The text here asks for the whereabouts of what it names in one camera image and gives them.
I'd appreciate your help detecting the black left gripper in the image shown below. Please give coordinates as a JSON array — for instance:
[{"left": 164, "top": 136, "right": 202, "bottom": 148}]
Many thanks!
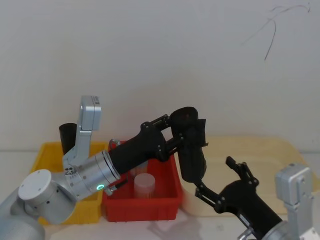
[{"left": 108, "top": 112, "right": 187, "bottom": 176}]

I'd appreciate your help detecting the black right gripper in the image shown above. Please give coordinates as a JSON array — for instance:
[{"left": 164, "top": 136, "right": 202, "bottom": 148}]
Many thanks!
[{"left": 194, "top": 155, "right": 285, "bottom": 233}]

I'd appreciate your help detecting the black soft cylindrical object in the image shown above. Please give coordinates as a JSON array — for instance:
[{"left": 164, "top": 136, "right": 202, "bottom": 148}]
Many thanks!
[{"left": 170, "top": 106, "right": 210, "bottom": 184}]

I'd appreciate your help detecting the translucent white round container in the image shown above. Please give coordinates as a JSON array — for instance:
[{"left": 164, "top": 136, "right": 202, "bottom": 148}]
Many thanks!
[{"left": 133, "top": 173, "right": 156, "bottom": 200}]

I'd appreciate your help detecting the red plastic bin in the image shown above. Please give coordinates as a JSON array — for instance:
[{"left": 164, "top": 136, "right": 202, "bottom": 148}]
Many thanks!
[{"left": 101, "top": 139, "right": 184, "bottom": 223}]

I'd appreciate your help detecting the black cylinder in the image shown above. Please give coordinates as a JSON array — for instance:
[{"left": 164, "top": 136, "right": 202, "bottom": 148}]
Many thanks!
[{"left": 58, "top": 122, "right": 79, "bottom": 156}]

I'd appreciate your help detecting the yellow plastic bin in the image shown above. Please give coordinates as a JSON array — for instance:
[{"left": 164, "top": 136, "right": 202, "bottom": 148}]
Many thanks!
[{"left": 29, "top": 141, "right": 106, "bottom": 225}]

